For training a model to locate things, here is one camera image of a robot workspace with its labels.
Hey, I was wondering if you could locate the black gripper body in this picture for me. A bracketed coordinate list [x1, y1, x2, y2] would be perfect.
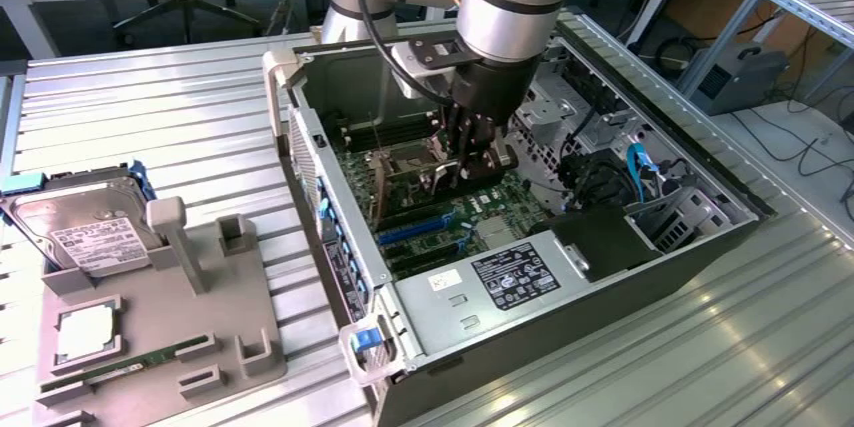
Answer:
[450, 56, 543, 128]

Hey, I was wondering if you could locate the low profile graphics card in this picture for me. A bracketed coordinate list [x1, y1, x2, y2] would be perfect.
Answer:
[370, 144, 522, 231]

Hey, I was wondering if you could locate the CPU socket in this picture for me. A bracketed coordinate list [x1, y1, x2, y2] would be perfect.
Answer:
[386, 144, 443, 174]

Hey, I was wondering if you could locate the silver metal drive cage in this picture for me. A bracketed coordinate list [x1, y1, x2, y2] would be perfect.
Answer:
[513, 36, 646, 149]

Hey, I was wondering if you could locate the green motherboard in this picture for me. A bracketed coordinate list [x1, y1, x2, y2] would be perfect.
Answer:
[333, 116, 569, 281]

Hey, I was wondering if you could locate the blue expansion slot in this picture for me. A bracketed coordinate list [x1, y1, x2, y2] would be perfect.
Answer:
[378, 215, 447, 247]

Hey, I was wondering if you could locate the silver chipset heatsink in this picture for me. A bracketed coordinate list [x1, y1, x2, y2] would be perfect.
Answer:
[475, 219, 521, 249]

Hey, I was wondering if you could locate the small white sticker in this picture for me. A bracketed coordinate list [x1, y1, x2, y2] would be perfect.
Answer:
[426, 268, 463, 292]

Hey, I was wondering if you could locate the black white power supply label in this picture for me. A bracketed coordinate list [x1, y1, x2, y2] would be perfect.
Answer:
[470, 241, 559, 311]

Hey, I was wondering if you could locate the black plastic air shroud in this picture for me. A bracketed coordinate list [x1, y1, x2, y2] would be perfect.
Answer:
[533, 206, 664, 284]

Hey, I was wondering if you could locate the grey power supply unit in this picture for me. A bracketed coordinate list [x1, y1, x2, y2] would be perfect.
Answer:
[393, 234, 593, 363]

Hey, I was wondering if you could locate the silver perforated disk bay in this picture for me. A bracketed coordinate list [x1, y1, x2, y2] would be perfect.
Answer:
[624, 185, 762, 254]

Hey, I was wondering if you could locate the open black PC case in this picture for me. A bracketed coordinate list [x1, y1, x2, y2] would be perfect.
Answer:
[261, 6, 780, 427]

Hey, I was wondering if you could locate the black office chair base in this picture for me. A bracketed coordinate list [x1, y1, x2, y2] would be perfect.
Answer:
[110, 0, 263, 46]

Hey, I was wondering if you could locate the grey plastic parts rack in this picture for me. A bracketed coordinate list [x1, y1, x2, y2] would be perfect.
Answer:
[30, 196, 290, 427]

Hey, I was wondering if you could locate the hard disk with blue caddy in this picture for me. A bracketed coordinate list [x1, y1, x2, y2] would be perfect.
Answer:
[0, 161, 159, 279]

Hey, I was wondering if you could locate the green RAM stick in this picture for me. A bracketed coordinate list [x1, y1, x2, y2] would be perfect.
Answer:
[40, 335, 210, 393]

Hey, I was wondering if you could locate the silver CPU chip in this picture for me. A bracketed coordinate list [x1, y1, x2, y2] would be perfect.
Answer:
[55, 305, 118, 363]

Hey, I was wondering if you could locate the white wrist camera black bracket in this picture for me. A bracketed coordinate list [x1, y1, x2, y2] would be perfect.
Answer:
[390, 31, 473, 99]

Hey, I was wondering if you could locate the black power wire bundle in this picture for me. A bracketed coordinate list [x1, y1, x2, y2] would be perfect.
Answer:
[555, 150, 637, 209]

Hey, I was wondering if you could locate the blue data wire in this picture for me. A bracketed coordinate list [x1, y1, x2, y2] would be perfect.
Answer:
[626, 143, 654, 206]

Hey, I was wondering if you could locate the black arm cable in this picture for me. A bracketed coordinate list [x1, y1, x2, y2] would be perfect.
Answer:
[355, 0, 462, 111]

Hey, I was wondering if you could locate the black coiled cable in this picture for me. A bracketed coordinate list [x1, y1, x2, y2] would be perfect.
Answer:
[653, 36, 704, 74]

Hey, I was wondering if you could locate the grey box black handle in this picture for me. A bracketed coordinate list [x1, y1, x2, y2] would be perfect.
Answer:
[693, 44, 793, 116]

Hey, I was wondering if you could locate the black floor cable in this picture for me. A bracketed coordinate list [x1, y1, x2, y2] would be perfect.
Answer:
[726, 96, 854, 189]

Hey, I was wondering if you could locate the aluminium profile frame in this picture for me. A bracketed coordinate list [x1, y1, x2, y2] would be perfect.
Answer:
[680, 0, 854, 98]

